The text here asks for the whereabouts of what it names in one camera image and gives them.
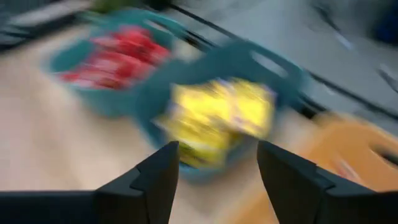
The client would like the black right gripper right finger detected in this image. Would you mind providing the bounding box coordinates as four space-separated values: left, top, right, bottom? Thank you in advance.
256 139 398 224

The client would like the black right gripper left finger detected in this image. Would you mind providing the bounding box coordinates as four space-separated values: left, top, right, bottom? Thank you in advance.
0 141 180 224

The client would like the yellow plastic bin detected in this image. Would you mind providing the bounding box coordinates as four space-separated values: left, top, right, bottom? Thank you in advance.
223 113 398 224

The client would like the yellow Sour Patch candy bag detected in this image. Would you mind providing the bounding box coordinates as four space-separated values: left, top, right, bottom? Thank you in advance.
154 114 243 169
169 77 277 141

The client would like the light teal plastic bin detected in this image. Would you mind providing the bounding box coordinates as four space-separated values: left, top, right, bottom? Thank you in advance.
46 9 187 121

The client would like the red Skittles candy bag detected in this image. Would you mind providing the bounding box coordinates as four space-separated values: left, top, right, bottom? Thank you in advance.
58 52 153 91
93 26 172 66

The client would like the slate blue plastic bin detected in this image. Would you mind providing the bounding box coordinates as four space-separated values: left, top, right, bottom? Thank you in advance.
136 40 308 184

